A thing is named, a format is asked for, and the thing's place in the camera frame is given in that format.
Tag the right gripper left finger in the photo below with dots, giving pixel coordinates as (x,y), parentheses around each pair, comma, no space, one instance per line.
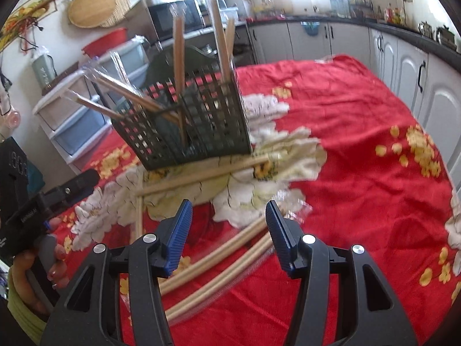
(88,312)

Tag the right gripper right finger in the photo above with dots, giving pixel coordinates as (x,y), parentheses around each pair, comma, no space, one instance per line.
(369,312)

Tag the chopsticks front pair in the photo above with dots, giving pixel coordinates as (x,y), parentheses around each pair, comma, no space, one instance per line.
(192,303)

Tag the dark green utensil basket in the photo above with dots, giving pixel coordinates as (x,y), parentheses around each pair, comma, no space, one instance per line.
(206,120)

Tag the person's left hand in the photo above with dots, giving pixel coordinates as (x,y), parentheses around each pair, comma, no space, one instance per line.
(38,267)

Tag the left plastic drawer tower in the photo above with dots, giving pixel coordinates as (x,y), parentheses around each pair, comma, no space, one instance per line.
(73,129)

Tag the plastic drawer tower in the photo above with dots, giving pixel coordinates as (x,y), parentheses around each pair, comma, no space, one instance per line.
(73,129)
(133,58)

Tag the green hanging bag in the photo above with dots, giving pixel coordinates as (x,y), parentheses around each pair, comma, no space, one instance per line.
(43,66)

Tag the red plastic basin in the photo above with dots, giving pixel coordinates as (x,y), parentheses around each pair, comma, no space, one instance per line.
(105,43)

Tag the red floral tablecloth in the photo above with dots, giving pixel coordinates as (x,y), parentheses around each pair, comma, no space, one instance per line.
(351,150)

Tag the right plastic drawer tower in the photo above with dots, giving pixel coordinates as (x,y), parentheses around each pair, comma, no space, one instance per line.
(133,58)

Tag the round bamboo tray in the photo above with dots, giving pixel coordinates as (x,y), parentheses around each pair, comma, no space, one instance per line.
(89,14)

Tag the black microwave oven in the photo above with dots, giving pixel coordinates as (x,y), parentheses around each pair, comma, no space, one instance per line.
(155,21)

